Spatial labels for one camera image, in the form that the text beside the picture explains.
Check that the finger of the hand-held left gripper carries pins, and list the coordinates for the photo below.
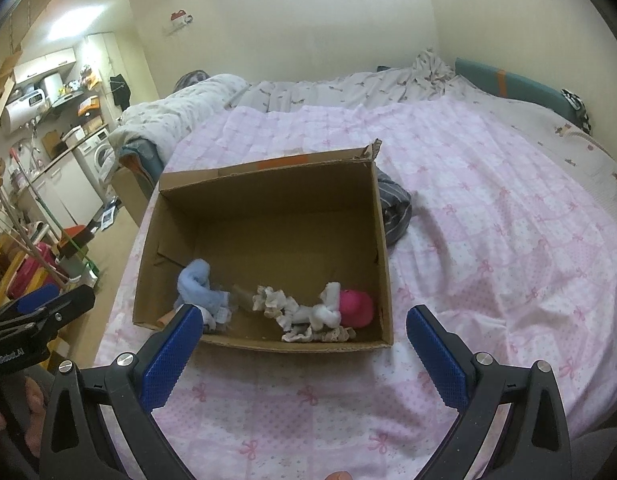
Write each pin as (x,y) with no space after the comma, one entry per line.
(36,297)
(68,305)

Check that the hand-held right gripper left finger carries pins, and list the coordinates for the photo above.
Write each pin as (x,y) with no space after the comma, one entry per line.
(171,360)

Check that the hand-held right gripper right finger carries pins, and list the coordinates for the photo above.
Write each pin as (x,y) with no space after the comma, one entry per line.
(436,355)

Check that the light blue cloth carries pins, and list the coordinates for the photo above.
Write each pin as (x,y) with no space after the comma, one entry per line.
(201,285)

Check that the pink rubber duck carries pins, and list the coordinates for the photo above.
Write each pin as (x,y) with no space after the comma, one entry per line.
(356,305)

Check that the tan cylinder toy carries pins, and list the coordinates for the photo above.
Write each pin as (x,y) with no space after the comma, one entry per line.
(242,296)

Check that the beige lace scrunchie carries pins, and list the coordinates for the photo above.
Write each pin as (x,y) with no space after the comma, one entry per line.
(276,302)

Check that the white sock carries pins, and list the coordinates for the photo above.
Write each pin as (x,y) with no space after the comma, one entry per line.
(318,312)

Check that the brown cardboard box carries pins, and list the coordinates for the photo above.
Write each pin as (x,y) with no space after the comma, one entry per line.
(288,240)

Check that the person's left hand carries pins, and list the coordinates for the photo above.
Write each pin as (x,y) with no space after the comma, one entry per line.
(36,395)

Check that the person's right hand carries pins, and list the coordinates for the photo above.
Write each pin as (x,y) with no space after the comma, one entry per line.
(337,475)

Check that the red suitcase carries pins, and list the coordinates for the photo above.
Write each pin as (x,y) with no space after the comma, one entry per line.
(31,272)

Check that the green broom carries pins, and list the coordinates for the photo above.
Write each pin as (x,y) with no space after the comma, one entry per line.
(88,260)

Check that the red dustpan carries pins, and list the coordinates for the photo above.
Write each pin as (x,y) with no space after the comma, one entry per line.
(74,237)

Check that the white floor scale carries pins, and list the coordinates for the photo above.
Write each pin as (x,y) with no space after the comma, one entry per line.
(109,217)

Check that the white floor cabinet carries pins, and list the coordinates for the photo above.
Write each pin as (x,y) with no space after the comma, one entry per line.
(63,190)

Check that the brown cardboard panel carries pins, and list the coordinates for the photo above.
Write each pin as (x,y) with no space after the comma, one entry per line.
(131,195)

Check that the beige lace trim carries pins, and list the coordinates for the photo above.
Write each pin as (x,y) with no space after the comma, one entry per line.
(308,335)

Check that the white washing machine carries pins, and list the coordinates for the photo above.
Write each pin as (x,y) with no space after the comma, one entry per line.
(101,155)

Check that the dark striped cloth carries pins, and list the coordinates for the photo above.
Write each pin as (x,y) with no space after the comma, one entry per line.
(396,205)

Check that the blue grey folded blanket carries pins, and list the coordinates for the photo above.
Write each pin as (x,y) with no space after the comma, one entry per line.
(141,155)

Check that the white water heater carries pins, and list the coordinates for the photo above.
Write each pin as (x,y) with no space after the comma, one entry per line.
(23,110)

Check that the black hanging bag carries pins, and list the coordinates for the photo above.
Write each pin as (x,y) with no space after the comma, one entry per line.
(119,90)

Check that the white floral quilt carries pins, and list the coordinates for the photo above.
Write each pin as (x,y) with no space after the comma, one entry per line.
(188,105)

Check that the dark patterned pillow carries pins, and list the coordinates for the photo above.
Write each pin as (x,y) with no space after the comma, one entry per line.
(191,80)

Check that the black and white cloth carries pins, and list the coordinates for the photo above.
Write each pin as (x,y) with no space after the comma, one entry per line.
(576,110)

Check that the teal headboard cushion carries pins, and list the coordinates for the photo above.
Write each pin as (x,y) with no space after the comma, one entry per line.
(518,85)

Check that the grey floral bedsheet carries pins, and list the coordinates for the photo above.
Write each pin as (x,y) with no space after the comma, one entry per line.
(338,85)

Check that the white wall cabinets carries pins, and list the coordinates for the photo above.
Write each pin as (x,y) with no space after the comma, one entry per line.
(46,65)

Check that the red white wall decoration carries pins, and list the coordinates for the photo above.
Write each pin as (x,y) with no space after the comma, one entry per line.
(178,21)

